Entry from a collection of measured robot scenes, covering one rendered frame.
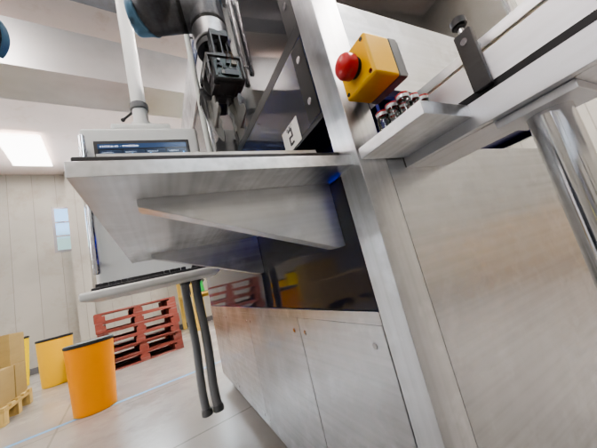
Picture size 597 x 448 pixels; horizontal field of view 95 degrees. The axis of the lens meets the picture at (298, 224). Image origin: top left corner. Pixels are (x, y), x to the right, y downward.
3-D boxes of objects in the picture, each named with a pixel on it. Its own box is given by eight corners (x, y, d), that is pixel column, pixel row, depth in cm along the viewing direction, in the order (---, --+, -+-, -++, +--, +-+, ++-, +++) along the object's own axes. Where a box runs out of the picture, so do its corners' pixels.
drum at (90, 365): (120, 404, 226) (112, 335, 235) (64, 427, 206) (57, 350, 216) (122, 394, 255) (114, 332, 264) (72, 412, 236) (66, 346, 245)
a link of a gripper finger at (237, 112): (243, 128, 54) (229, 87, 55) (237, 144, 59) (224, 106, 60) (258, 127, 55) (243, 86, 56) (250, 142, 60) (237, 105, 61)
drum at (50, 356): (75, 380, 382) (71, 332, 392) (35, 393, 358) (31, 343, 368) (78, 374, 414) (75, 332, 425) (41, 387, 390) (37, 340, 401)
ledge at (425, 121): (416, 157, 53) (413, 148, 53) (484, 117, 42) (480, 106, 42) (361, 159, 46) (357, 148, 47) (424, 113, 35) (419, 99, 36)
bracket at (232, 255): (261, 273, 99) (254, 238, 102) (264, 272, 97) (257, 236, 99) (157, 297, 84) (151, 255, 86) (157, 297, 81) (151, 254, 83)
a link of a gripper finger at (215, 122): (213, 126, 51) (210, 84, 53) (209, 142, 56) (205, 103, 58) (230, 128, 52) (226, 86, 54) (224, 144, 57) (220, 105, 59)
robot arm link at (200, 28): (190, 43, 62) (226, 48, 65) (194, 60, 61) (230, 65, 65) (193, 12, 55) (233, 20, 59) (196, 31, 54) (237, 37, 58)
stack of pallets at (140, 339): (99, 378, 355) (91, 315, 368) (99, 369, 414) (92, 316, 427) (186, 347, 421) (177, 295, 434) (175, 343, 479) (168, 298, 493)
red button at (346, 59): (354, 88, 46) (347, 68, 47) (370, 70, 42) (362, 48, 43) (336, 85, 44) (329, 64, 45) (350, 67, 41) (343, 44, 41)
